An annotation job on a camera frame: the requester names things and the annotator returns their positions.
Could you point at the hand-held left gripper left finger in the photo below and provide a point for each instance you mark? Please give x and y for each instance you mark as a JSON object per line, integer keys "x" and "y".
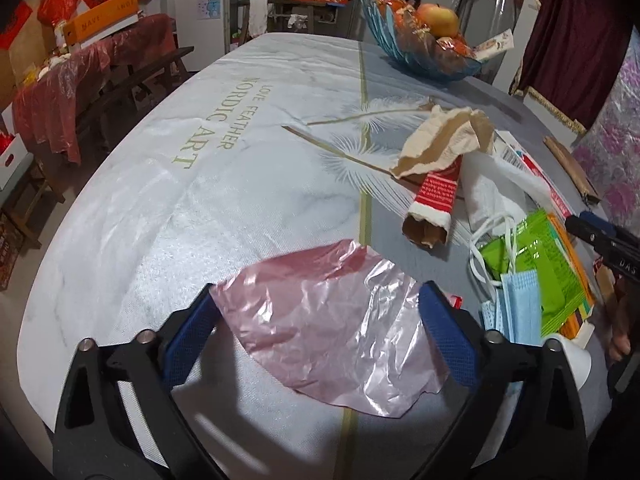
{"x": 187, "y": 340}

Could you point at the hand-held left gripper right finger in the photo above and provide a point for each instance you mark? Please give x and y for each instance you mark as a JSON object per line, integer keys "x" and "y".
{"x": 447, "y": 340}

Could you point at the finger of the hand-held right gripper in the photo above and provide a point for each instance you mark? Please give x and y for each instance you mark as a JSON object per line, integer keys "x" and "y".
{"x": 582, "y": 232}
{"x": 595, "y": 219}

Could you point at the green packet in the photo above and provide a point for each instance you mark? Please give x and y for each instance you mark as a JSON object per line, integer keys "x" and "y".
{"x": 550, "y": 270}

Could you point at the brown paper envelope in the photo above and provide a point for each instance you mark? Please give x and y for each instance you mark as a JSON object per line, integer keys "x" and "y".
{"x": 520, "y": 155}

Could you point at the pink plastic bag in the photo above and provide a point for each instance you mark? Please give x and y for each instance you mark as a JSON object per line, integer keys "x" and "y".
{"x": 325, "y": 310}

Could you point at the person's right hand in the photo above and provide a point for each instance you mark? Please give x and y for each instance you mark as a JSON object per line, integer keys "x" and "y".
{"x": 622, "y": 325}

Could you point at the orange packet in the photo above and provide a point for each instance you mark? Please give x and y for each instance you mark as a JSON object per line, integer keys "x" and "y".
{"x": 580, "y": 270}

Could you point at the brown phone case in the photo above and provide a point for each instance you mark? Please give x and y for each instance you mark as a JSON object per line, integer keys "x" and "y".
{"x": 570, "y": 165}

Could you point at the floral plastic cloth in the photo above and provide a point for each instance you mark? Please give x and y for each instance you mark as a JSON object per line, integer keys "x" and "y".
{"x": 615, "y": 160}

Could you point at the blue face mask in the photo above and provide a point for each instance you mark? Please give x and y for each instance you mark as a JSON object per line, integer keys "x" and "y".
{"x": 522, "y": 305}

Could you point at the white face mask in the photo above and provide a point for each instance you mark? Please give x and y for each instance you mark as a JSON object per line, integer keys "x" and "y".
{"x": 482, "y": 200}

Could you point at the white paper cup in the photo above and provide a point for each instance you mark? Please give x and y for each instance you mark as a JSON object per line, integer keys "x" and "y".
{"x": 575, "y": 360}

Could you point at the feather print tablecloth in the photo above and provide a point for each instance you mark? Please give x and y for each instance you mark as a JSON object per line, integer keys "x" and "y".
{"x": 200, "y": 210}

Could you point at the brown paper tube red label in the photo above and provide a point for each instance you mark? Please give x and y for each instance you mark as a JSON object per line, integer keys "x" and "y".
{"x": 437, "y": 192}

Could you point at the crumpled brown paper bag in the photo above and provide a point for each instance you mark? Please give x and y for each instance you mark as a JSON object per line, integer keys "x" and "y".
{"x": 440, "y": 140}

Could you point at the dark red curtain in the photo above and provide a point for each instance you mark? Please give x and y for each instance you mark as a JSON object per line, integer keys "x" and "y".
{"x": 570, "y": 35}

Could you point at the white packet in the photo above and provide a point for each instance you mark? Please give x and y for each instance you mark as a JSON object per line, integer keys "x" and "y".
{"x": 495, "y": 42}

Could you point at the blue glass fruit bowl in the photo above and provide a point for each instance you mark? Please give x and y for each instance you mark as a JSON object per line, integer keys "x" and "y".
{"x": 415, "y": 55}

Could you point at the white cardboard box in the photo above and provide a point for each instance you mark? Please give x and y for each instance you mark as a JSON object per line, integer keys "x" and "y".
{"x": 15, "y": 165}

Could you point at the apple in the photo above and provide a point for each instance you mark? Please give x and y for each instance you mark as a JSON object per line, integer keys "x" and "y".
{"x": 437, "y": 20}

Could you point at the wooden bench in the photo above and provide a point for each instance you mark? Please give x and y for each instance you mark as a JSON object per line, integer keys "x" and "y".
{"x": 150, "y": 67}

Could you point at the red-covered side table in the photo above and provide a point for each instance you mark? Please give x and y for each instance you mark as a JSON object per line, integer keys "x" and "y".
{"x": 65, "y": 80}

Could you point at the white fridge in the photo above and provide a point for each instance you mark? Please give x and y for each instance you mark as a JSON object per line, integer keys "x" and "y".
{"x": 200, "y": 30}

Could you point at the wooden chair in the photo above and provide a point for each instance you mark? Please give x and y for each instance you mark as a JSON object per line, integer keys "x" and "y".
{"x": 242, "y": 20}

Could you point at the white cloth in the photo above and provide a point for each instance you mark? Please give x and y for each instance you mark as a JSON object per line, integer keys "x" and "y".
{"x": 259, "y": 15}

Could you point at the blue white paper notice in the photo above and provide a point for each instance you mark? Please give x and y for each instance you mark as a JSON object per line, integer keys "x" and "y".
{"x": 210, "y": 6}

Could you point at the orange long box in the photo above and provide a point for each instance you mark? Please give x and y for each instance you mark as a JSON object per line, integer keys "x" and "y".
{"x": 105, "y": 15}

